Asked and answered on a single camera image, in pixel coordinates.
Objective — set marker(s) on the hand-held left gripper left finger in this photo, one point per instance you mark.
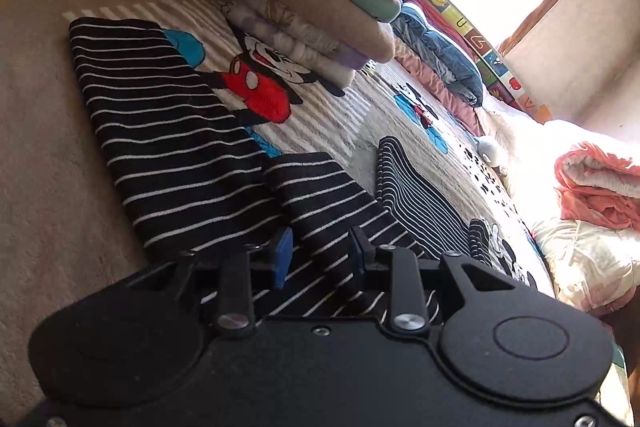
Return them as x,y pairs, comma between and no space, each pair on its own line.
282,257

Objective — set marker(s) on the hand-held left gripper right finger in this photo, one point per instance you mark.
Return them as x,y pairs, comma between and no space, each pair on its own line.
359,254

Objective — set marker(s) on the black white striped pants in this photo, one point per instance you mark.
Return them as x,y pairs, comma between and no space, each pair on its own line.
165,122

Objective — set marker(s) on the centre stack of folded clothes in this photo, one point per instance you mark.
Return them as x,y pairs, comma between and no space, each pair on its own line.
310,2

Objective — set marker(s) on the white plush toy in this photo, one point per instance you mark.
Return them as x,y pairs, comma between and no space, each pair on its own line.
490,152

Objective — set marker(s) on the pink quilt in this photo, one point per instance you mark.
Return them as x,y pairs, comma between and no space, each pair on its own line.
450,104

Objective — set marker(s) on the white fluffy blanket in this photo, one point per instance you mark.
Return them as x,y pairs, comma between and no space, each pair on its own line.
520,147

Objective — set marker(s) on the cream fleece folded garment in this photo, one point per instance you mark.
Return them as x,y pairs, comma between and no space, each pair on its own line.
290,49

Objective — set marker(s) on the blue striped folded quilt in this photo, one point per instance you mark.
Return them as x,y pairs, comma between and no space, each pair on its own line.
445,57

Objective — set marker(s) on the cream quilt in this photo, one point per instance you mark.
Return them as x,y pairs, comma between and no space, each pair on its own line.
585,262

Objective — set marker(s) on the orange rolled quilt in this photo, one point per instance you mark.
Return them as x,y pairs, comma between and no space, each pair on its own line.
600,192

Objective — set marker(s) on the cartoon mouse printed blanket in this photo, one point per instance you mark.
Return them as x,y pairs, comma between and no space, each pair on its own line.
50,132

